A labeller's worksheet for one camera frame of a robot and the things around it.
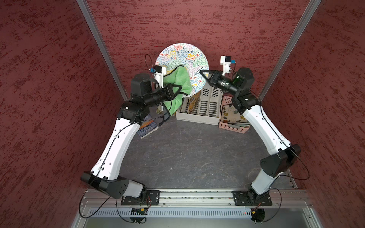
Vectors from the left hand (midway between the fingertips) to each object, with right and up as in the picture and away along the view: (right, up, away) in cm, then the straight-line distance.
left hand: (180, 90), depth 62 cm
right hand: (+9, +8, +1) cm, 12 cm away
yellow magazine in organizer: (+8, -2, +38) cm, 39 cm away
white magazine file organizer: (+18, -5, +55) cm, 58 cm away
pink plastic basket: (+40, -21, +35) cm, 57 cm away
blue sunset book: (-26, -21, +40) cm, 52 cm away
